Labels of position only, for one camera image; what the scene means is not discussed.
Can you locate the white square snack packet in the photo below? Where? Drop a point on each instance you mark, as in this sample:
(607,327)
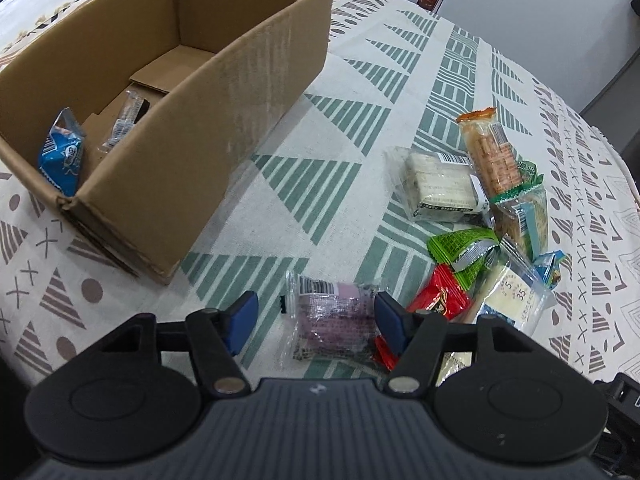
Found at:
(510,294)

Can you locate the white wafer packet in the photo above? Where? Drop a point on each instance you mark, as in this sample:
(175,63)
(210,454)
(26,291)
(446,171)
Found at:
(440,182)

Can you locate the purple snack packet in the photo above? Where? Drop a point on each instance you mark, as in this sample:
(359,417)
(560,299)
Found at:
(335,320)

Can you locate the cardboard box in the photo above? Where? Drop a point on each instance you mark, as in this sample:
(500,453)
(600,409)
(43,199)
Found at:
(225,110)

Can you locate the green snack packet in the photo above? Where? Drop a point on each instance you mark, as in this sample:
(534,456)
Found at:
(460,250)

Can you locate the clear dark cookie packet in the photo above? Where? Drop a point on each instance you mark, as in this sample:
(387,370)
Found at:
(125,117)

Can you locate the printed triangle tablecloth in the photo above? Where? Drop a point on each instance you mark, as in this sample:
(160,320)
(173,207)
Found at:
(380,85)

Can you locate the orange-topped cracker packet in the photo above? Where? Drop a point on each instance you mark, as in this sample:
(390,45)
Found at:
(492,155)

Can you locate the red snack packet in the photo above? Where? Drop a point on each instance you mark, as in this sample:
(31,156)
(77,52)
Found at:
(441,296)

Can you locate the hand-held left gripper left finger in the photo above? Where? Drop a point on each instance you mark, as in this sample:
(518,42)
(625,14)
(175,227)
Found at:
(242,321)

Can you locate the teal-banded cracker packet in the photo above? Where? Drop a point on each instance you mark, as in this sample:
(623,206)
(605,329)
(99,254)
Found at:
(525,216)

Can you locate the small blue snack packet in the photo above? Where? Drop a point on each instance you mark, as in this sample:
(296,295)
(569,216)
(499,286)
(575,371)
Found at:
(552,267)

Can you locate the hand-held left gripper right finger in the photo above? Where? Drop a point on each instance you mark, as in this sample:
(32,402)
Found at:
(392,321)

